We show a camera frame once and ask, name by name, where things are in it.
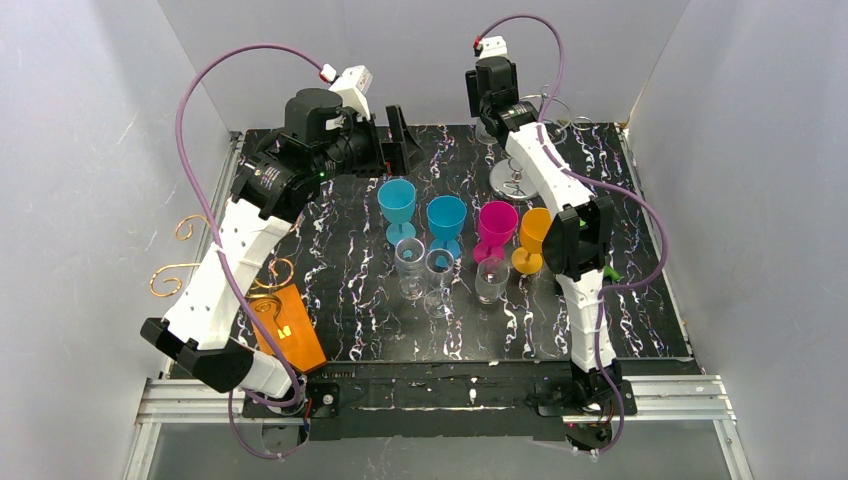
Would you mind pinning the silver wire glass rack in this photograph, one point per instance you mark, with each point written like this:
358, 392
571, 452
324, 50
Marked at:
507, 179

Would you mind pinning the upright blue wine glass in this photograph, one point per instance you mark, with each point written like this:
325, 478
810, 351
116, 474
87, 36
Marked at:
397, 202

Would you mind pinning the pink wine glass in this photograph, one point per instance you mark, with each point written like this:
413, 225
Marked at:
497, 222

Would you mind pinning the blue wine glass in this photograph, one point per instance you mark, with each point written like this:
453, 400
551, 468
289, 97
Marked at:
397, 202
446, 217

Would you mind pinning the orange wine glass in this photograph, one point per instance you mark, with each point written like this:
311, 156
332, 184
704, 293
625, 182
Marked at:
527, 259

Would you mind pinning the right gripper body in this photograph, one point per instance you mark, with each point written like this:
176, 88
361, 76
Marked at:
471, 92

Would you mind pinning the green wine glass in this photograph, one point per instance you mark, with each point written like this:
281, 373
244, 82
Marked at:
609, 272

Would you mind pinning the gold wire rack wooden base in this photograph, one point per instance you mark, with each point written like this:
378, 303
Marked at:
268, 302

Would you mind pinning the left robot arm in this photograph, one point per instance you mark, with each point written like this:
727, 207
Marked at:
328, 132

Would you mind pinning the clear wine glass front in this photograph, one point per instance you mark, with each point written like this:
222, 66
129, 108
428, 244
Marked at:
439, 272

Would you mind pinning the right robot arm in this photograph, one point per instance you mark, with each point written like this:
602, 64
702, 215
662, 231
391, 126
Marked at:
574, 225

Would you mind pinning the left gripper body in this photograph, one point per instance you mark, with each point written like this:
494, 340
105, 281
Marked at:
383, 148

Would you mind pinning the aluminium base frame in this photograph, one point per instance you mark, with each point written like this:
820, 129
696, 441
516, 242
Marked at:
363, 426

